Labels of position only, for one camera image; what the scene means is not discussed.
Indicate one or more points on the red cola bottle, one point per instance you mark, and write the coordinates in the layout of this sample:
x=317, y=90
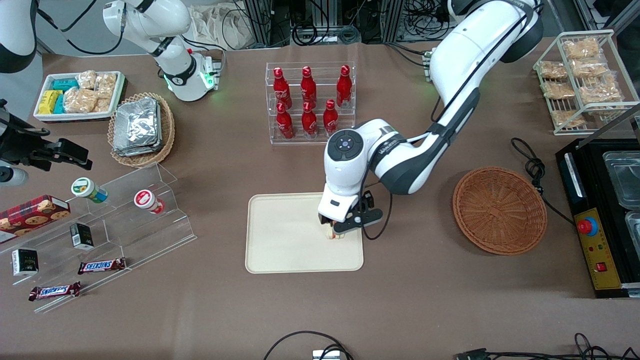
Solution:
x=309, y=122
x=281, y=90
x=285, y=125
x=330, y=120
x=343, y=89
x=308, y=89

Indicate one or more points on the grey metal bar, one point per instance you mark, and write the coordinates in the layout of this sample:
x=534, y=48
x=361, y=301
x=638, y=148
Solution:
x=615, y=119

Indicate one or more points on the teal snack package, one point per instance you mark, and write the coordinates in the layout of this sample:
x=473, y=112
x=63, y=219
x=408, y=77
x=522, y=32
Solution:
x=59, y=104
x=65, y=84

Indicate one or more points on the oval light wicker basket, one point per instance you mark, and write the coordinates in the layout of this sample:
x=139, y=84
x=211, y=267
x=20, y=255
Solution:
x=167, y=130

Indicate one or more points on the yellow snack package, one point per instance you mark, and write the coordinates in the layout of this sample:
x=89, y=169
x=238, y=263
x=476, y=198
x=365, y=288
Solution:
x=49, y=101

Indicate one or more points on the small silver device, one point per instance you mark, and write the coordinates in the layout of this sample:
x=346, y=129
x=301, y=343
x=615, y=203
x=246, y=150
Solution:
x=326, y=355

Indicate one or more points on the red emergency stop button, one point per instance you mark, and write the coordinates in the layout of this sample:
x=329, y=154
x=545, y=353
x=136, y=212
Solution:
x=588, y=226

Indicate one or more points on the silver foil packet stack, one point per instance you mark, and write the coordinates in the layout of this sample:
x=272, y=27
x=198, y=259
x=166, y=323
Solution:
x=137, y=127

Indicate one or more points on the white plastic snack tray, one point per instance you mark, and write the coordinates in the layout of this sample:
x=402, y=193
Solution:
x=75, y=118

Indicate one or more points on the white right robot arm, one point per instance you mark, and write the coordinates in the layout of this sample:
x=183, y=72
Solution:
x=160, y=25

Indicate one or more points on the clear acrylic bottle rack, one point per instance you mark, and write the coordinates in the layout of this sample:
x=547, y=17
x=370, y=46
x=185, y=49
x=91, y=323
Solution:
x=345, y=137

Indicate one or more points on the small black box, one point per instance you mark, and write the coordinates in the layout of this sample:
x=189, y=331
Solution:
x=25, y=262
x=81, y=236

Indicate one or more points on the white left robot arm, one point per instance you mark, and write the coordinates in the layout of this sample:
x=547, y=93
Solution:
x=400, y=165

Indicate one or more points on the clear acrylic stepped shelf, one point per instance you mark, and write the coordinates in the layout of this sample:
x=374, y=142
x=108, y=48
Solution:
x=145, y=240

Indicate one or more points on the round brown wicker basket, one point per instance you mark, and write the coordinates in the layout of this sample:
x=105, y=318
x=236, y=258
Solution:
x=500, y=212

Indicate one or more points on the green lid snack cup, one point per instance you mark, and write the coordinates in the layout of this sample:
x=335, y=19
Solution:
x=86, y=189

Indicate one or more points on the clear rectangular pan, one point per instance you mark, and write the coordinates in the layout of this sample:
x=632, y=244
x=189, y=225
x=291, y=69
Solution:
x=625, y=180
x=634, y=227

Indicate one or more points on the brown snickers bar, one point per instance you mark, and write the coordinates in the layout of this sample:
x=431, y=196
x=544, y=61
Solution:
x=55, y=291
x=101, y=266

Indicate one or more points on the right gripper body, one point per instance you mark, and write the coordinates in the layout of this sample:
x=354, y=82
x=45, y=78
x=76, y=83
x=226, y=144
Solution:
x=21, y=145

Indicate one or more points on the red lid snack cup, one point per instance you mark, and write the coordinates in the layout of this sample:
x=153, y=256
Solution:
x=147, y=201

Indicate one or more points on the black appliance with yellow panel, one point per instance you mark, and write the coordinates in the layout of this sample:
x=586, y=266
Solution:
x=607, y=260

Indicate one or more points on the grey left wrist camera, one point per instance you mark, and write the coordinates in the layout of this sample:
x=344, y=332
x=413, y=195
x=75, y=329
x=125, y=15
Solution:
x=367, y=217

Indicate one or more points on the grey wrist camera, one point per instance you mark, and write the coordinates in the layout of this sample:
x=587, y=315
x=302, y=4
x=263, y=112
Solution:
x=12, y=176
x=367, y=217

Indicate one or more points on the clear bag of fried snacks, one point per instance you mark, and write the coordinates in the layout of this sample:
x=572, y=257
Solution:
x=87, y=80
x=80, y=101
x=103, y=105
x=106, y=85

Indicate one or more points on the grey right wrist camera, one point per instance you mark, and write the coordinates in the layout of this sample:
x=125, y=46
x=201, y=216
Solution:
x=12, y=176

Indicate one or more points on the red tartan cookie box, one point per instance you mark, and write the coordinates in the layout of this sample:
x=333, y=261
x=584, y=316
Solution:
x=30, y=217

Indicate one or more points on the cream rectangular serving tray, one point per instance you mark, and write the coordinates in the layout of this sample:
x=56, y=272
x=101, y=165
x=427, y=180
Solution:
x=285, y=240

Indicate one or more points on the triangular white bread sandwich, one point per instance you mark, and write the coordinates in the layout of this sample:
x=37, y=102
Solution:
x=332, y=235

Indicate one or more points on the beige cloth bag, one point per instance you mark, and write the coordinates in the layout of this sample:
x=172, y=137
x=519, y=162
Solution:
x=220, y=27

